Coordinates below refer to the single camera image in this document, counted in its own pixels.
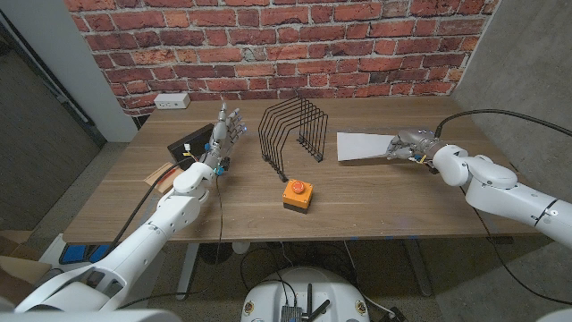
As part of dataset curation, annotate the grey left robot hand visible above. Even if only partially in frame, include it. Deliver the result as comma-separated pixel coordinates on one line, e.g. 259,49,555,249
199,101,248,170

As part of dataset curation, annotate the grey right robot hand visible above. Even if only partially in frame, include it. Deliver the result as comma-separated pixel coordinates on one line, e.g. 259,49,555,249
386,128,443,163

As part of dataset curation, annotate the white paper file sheet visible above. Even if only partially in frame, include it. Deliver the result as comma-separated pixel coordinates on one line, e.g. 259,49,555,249
335,131,397,163

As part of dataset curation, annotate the black rectangular box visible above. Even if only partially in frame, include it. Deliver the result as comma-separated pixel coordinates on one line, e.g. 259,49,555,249
167,123,215,165

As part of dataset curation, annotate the white power outlet strip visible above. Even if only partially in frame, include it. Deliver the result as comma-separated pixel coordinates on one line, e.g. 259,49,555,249
153,92,191,111

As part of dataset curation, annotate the brown cardboard piece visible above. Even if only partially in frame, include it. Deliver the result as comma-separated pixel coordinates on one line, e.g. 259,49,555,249
143,161,180,194

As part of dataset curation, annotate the orange emergency stop button box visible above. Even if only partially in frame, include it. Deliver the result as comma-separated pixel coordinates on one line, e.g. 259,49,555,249
282,178,315,215

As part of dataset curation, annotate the red brick print backdrop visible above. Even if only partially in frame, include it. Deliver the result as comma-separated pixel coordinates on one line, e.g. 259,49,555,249
64,0,501,118

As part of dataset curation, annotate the grey table leg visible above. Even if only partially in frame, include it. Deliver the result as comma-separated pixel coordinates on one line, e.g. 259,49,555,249
404,238,433,298

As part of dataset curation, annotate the white table leg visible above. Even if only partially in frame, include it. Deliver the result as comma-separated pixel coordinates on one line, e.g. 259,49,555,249
175,242,201,301

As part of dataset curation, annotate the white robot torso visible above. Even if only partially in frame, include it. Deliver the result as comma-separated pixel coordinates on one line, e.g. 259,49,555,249
240,267,371,322

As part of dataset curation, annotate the black power plug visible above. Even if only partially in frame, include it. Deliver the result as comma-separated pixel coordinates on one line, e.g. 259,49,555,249
383,306,408,322

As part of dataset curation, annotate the dark grey perforated panel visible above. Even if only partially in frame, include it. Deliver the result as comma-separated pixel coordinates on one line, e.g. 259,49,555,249
0,26,106,232

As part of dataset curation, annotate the grey module with black antennas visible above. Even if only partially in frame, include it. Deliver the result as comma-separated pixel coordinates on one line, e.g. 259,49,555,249
280,283,332,322

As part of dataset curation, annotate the brown cardboard box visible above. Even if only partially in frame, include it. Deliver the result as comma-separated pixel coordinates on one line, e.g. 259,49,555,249
0,230,53,308

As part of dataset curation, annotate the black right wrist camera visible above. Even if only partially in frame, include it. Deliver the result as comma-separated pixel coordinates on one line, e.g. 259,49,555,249
415,154,442,175

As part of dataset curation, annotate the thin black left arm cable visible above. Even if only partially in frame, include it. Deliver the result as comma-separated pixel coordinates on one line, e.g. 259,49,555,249
116,173,224,310

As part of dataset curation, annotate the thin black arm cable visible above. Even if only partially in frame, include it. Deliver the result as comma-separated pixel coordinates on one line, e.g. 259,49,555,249
458,185,572,308
116,173,224,310

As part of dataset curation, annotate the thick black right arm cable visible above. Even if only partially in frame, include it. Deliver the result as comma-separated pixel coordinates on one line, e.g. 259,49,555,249
433,108,572,139

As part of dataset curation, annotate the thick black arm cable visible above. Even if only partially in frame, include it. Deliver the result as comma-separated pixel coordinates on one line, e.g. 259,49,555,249
105,156,198,258
433,108,572,139

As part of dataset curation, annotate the black wire file holder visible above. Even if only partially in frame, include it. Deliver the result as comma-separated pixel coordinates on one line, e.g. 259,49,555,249
257,96,329,183

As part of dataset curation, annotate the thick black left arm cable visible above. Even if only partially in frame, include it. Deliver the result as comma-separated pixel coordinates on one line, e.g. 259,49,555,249
105,156,198,258

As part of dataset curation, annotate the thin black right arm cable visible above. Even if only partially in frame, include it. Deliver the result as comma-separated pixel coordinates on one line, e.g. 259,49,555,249
458,185,572,308

